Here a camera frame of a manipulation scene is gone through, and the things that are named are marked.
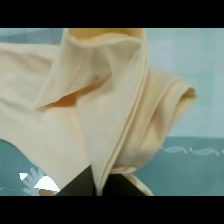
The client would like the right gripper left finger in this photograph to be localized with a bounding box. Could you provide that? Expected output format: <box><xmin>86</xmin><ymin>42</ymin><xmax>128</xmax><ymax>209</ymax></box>
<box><xmin>57</xmin><ymin>165</ymin><xmax>98</xmax><ymax>197</ymax></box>

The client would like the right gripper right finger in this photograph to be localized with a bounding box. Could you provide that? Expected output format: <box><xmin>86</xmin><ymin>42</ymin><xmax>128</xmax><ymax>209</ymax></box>
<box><xmin>101</xmin><ymin>173</ymin><xmax>148</xmax><ymax>197</ymax></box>

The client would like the yellow shirt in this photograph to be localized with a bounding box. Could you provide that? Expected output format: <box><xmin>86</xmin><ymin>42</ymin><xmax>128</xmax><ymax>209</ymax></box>
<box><xmin>0</xmin><ymin>28</ymin><xmax>198</xmax><ymax>197</ymax></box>

